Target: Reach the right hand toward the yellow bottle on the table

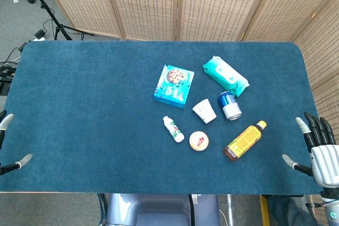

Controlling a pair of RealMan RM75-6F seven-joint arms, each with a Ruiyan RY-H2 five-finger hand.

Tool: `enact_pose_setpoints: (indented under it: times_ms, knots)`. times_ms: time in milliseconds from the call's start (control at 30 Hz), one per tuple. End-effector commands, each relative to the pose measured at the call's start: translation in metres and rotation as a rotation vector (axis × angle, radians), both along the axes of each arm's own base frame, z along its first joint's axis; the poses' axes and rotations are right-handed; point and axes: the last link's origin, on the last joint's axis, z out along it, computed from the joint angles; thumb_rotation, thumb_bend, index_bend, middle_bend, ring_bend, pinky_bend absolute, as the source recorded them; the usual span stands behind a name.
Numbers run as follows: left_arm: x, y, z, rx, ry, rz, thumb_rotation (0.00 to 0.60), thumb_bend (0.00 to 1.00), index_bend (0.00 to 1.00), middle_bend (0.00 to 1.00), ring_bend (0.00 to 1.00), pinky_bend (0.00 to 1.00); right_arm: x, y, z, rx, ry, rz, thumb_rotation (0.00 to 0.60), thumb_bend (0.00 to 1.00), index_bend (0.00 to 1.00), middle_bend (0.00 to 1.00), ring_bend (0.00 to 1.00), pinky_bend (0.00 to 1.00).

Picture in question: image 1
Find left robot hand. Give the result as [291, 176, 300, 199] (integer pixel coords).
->
[0, 110, 33, 176]

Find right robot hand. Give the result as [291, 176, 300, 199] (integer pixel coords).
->
[281, 112, 339, 191]

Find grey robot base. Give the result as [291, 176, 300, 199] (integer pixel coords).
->
[105, 193, 221, 226]

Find white paper cup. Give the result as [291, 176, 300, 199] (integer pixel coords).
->
[192, 98, 218, 124]

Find yellow label tea bottle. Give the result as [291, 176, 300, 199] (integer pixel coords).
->
[222, 120, 267, 161]

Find blue table mat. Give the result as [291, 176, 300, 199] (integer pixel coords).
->
[0, 40, 324, 195]

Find blue soda can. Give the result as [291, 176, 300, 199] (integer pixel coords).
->
[217, 91, 243, 121]

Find round yellow lidded tin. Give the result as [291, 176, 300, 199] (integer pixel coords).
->
[188, 131, 210, 152]

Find teal wet wipes pack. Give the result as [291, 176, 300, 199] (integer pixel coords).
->
[202, 56, 250, 98]

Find black tripod stand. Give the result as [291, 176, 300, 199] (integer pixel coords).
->
[23, 0, 94, 41]

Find small white yogurt bottle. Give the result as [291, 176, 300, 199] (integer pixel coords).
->
[163, 115, 185, 143]

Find blue pizza print box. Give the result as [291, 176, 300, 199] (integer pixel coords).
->
[153, 64, 195, 110]

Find yellow post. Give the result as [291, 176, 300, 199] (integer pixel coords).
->
[260, 194, 271, 226]

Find black floor cables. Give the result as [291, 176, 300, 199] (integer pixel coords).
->
[0, 41, 28, 97]

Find blue cable bundle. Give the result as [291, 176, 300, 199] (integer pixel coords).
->
[96, 193, 108, 226]

